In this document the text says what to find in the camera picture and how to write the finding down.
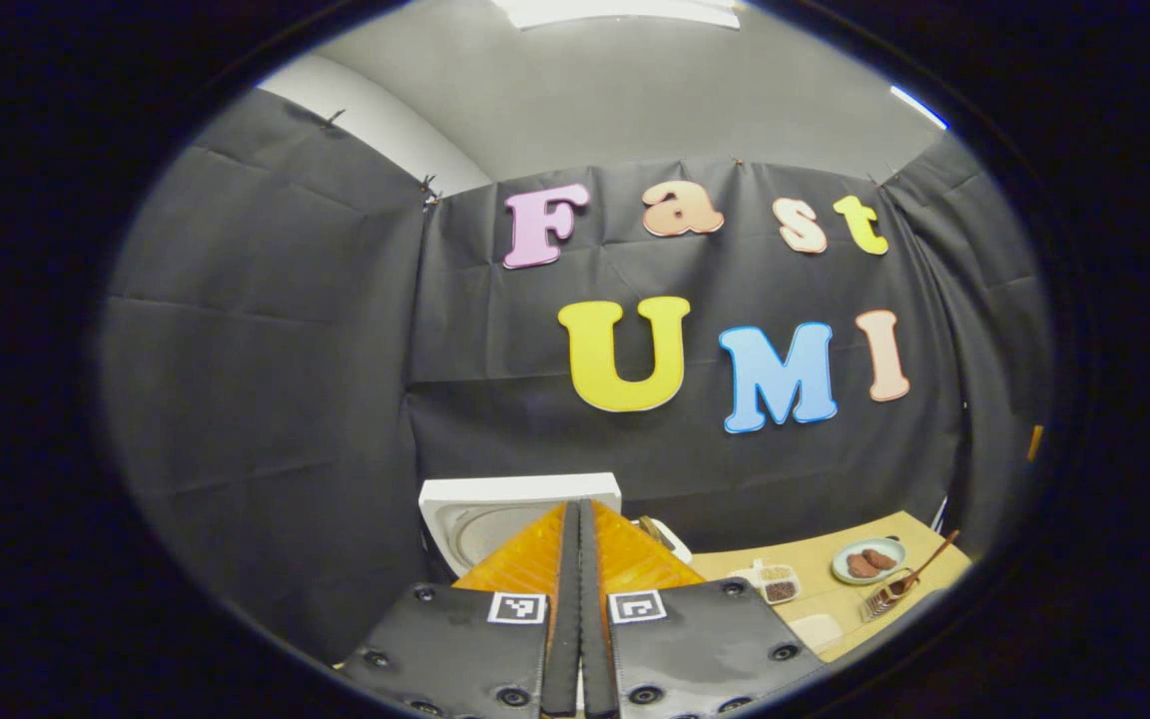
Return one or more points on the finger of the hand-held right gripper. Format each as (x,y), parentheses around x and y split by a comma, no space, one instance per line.
(1034,444)

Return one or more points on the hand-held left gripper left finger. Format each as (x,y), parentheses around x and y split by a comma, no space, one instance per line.
(563,619)

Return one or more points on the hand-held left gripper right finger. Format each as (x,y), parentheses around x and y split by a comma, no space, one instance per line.
(597,619)

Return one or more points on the white rice cooker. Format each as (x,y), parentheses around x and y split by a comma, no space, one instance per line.
(495,494)

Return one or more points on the brown wooden spoon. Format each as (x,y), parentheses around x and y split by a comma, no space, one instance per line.
(924,567)

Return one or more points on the clear plastic rice box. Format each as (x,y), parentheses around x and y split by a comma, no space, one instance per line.
(817,632)

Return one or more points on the brown bread slice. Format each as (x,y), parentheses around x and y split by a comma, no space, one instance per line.
(651,529)

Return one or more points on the white toaster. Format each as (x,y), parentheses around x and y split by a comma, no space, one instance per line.
(680,544)

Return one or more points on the pale green plate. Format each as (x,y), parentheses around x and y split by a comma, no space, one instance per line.
(892,547)

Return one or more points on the white divided bean dish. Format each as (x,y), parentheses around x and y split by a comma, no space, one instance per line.
(778,584)

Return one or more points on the red meat slice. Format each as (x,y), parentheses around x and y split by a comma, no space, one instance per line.
(879,558)
(860,567)

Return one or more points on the large ceiling light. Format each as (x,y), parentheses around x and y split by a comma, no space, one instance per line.
(615,10)

